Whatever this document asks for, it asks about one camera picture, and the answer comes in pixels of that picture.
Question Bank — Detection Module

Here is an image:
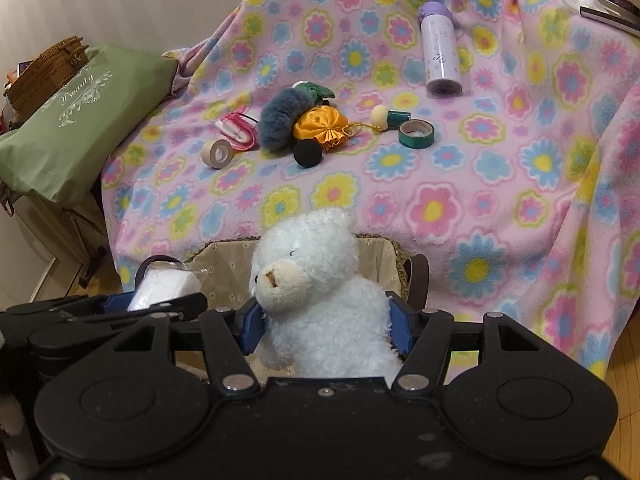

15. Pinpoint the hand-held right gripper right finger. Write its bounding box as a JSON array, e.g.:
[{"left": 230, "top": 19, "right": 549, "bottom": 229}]
[{"left": 386, "top": 291, "right": 543, "bottom": 395}]

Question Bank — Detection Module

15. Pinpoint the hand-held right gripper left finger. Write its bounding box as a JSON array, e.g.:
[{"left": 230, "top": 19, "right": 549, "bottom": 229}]
[{"left": 107, "top": 299, "right": 268, "bottom": 395}]

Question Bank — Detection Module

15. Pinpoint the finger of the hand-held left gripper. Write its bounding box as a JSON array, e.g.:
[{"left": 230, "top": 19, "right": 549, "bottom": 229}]
[
  {"left": 65, "top": 292, "right": 209, "bottom": 322},
  {"left": 2, "top": 291, "right": 146, "bottom": 317}
]

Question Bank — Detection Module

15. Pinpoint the white tissue packet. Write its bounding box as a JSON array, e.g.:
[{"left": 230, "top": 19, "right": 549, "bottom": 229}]
[{"left": 126, "top": 267, "right": 202, "bottom": 312}]

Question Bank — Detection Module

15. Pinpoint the woven basket with beige liner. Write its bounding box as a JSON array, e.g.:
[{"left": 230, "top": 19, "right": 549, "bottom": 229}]
[{"left": 137, "top": 234, "right": 431, "bottom": 381}]

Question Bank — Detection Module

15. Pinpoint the white teddy bear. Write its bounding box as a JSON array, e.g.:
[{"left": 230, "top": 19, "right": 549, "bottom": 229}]
[{"left": 248, "top": 206, "right": 403, "bottom": 378}]

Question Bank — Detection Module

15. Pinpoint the beige tape roll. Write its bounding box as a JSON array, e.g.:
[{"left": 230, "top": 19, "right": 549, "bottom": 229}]
[{"left": 201, "top": 137, "right": 235, "bottom": 169}]

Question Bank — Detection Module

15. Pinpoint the cream teal wooden mushroom toy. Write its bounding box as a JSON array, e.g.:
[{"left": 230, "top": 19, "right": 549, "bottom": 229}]
[{"left": 370, "top": 105, "right": 413, "bottom": 134}]

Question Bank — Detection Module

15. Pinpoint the orange satin drawstring pouch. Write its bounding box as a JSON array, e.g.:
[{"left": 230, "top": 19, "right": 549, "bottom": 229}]
[{"left": 292, "top": 106, "right": 381, "bottom": 153}]

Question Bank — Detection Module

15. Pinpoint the pink floral fleece blanket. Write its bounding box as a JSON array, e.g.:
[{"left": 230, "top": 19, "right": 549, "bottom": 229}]
[{"left": 100, "top": 0, "right": 640, "bottom": 396}]

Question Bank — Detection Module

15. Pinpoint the green printed bag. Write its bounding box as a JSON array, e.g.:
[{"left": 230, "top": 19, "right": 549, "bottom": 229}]
[{"left": 0, "top": 44, "right": 180, "bottom": 206}]

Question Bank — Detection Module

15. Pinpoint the black foam ball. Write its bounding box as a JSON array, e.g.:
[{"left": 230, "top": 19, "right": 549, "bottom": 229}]
[{"left": 293, "top": 140, "right": 325, "bottom": 168}]

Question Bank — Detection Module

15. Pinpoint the green tape roll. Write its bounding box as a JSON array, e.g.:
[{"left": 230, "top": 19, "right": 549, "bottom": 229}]
[{"left": 398, "top": 119, "right": 436, "bottom": 150}]

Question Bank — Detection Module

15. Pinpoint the blue-grey fluffy pouch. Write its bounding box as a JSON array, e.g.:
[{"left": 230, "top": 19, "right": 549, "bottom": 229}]
[{"left": 259, "top": 88, "right": 316, "bottom": 153}]

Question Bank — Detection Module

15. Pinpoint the brown wicker basket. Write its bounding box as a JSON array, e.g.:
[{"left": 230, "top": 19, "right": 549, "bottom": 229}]
[{"left": 7, "top": 36, "right": 101, "bottom": 117}]

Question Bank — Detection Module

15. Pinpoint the green plush toy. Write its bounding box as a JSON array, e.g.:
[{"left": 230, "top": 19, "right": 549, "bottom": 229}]
[{"left": 292, "top": 80, "right": 337, "bottom": 109}]

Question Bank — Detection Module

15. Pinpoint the purple white bottle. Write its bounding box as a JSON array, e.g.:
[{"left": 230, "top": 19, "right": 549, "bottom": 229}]
[{"left": 418, "top": 1, "right": 472, "bottom": 97}]

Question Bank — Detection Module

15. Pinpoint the dark book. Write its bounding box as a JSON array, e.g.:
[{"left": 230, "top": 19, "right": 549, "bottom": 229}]
[{"left": 580, "top": 4, "right": 640, "bottom": 37}]

